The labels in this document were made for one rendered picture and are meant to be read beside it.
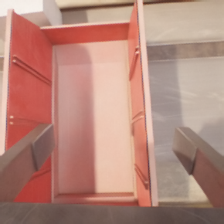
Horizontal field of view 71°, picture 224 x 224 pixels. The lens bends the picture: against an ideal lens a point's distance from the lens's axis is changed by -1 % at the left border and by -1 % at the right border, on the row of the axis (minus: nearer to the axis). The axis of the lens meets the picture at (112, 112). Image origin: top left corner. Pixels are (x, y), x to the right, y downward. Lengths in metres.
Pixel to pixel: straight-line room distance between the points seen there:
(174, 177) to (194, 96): 0.17
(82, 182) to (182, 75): 0.31
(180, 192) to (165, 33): 0.34
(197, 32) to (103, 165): 0.36
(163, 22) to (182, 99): 0.18
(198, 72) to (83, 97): 0.26
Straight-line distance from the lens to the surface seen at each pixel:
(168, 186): 0.37
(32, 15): 0.36
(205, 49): 0.44
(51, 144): 0.17
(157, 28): 0.43
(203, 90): 0.40
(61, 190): 0.38
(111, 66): 0.37
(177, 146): 0.17
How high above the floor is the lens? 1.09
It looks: 82 degrees down
